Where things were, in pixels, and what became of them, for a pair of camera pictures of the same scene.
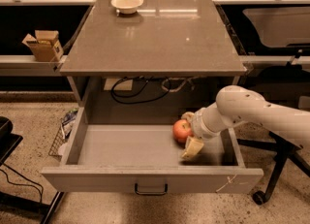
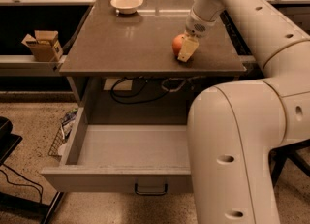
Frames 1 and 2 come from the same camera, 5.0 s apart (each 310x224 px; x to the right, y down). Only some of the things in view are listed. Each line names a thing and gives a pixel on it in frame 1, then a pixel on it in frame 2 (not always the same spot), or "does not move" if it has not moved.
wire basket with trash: [62, 134] does not move
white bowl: [127, 4] does not move
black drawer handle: [136, 188] does not move
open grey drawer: [125, 158] does not move
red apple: [181, 130] to [177, 44]
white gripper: [201, 127] to [198, 26]
